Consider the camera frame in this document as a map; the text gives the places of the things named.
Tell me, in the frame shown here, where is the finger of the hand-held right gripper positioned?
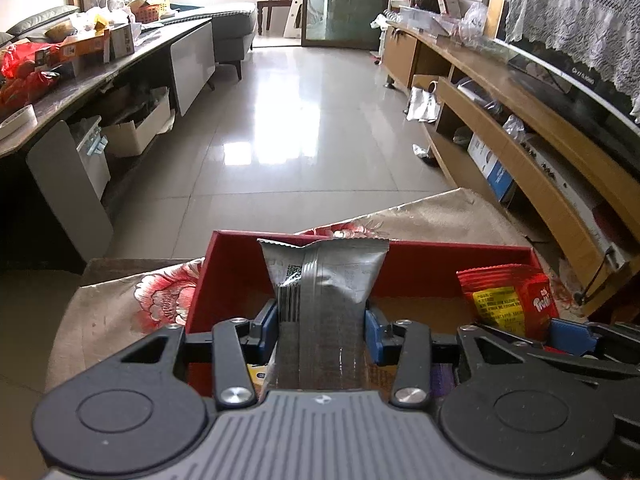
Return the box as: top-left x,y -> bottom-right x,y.
477,325 -> 640,391
549,318 -> 640,356

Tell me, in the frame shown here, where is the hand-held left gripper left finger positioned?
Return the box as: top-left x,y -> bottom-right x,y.
97,300 -> 279,409

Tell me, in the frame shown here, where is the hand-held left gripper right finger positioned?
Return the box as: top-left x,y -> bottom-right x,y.
364,307 -> 546,408

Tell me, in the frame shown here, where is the silver snack packet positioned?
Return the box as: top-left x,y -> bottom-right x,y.
256,237 -> 391,391

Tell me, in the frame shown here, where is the purple snack packet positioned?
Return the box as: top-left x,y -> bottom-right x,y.
431,362 -> 457,398

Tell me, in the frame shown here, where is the red cardboard box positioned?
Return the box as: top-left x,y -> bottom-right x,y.
184,230 -> 558,397

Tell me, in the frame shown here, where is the red snack packet yellow label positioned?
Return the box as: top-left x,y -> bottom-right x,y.
456,263 -> 561,346

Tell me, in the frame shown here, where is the white media player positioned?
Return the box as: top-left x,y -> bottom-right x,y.
520,135 -> 627,267

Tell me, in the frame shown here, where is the blue white carton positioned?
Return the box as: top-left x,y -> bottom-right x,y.
467,132 -> 516,202

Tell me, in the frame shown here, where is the wooden television cabinet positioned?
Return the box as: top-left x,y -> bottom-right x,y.
382,20 -> 640,318

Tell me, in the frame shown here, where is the silver foil bag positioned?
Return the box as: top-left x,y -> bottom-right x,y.
405,87 -> 443,123

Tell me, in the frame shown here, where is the white open storage box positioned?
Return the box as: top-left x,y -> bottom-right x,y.
102,87 -> 173,158

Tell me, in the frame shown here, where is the black television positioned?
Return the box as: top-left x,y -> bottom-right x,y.
495,35 -> 640,126

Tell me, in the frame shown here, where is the dark grey long desk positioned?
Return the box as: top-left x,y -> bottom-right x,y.
0,15 -> 217,271

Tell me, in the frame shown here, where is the grey sofa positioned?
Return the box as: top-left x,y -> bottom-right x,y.
0,2 -> 258,81

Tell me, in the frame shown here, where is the white tray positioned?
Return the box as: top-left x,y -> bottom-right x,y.
0,105 -> 36,141

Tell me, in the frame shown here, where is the clear plastic bag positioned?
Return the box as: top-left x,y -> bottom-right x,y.
457,2 -> 488,43

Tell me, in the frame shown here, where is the television with lace cover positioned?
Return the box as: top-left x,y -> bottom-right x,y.
505,0 -> 640,116

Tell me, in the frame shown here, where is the glass sliding door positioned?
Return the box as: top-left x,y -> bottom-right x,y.
300,0 -> 396,53

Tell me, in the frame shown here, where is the orange basket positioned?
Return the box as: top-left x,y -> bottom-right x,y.
127,0 -> 173,23

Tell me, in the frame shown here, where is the red plastic bag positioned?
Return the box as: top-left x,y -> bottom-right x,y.
0,42 -> 61,111

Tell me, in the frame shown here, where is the black cable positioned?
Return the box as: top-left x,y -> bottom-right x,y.
575,245 -> 618,306

